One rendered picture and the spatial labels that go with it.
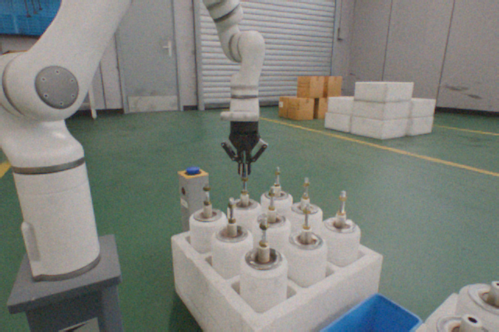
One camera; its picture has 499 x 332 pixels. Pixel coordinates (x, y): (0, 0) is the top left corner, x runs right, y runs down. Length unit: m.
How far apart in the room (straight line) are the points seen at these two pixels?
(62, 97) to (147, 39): 5.10
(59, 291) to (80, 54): 0.34
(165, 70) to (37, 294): 5.17
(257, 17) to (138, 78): 2.48
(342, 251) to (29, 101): 0.65
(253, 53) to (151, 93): 4.84
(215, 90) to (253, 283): 5.30
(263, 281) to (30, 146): 0.43
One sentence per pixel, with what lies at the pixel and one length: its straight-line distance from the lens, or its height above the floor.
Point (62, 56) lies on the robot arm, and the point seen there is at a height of 0.62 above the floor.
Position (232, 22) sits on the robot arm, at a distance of 0.72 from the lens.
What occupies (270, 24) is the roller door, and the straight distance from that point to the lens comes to 6.36.
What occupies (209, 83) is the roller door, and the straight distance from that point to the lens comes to 5.72.
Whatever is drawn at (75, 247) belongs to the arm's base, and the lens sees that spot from 0.54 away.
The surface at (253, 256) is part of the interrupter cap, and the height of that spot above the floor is 0.25.
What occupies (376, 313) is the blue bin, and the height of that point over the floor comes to 0.07.
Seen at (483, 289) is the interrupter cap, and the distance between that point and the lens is 0.67.
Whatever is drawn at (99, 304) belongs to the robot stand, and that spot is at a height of 0.25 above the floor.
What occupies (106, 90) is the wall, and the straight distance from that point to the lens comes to 5.45.
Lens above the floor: 0.60
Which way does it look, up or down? 17 degrees down
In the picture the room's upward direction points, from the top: straight up
